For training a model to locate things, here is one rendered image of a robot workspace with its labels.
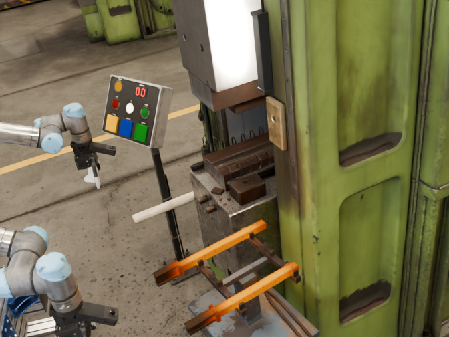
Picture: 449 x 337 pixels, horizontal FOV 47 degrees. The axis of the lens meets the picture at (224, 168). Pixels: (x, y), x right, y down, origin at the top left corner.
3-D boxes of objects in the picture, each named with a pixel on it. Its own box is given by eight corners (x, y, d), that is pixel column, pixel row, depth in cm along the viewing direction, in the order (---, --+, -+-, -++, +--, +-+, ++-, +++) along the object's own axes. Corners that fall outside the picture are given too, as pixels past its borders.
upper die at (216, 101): (214, 111, 188) (210, 87, 183) (192, 93, 204) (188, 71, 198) (311, 78, 202) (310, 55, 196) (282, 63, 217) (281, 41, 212)
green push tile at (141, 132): (144, 142, 235) (147, 126, 234) (133, 139, 240) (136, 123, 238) (147, 142, 237) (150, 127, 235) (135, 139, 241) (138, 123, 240)
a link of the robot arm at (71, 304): (78, 278, 138) (77, 300, 132) (83, 290, 141) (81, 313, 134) (50, 284, 138) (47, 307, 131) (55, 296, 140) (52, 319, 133)
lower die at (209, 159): (226, 191, 208) (223, 174, 203) (204, 168, 223) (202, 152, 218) (313, 156, 221) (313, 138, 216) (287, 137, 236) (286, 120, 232)
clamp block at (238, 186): (240, 206, 198) (238, 192, 195) (230, 195, 205) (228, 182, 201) (267, 195, 202) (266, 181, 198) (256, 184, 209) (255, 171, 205)
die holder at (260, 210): (242, 299, 219) (229, 215, 194) (203, 247, 248) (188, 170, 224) (349, 246, 237) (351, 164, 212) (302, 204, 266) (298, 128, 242)
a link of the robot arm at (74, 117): (59, 104, 206) (81, 99, 207) (67, 129, 212) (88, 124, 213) (61, 113, 199) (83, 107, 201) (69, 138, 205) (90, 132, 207)
